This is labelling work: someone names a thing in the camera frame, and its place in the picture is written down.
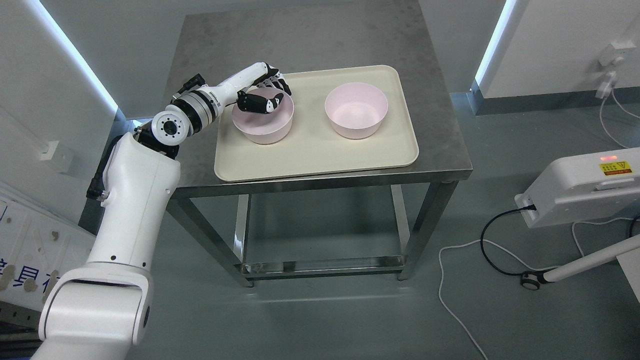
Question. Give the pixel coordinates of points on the white machine with warning label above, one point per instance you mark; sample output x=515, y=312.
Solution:
x=582, y=187

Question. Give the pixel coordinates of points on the pink bowl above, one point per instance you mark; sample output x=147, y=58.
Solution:
x=265, y=128
x=356, y=109

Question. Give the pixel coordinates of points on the black white robotic hand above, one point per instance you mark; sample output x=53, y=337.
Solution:
x=235, y=89

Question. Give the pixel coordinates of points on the stainless steel table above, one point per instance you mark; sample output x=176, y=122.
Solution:
x=322, y=35

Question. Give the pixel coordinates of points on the beige plastic tray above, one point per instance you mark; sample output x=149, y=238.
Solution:
x=312, y=146

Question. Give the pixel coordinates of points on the white stand leg with caster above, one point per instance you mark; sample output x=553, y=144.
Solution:
x=623, y=252

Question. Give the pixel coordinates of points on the white sign board blue letters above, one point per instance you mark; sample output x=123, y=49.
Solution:
x=37, y=247

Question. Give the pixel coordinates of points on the white wall socket left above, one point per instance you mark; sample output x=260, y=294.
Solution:
x=57, y=157

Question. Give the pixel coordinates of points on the white wall plug right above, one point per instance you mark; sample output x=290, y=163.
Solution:
x=613, y=56

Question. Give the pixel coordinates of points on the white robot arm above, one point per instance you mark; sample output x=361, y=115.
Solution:
x=100, y=310

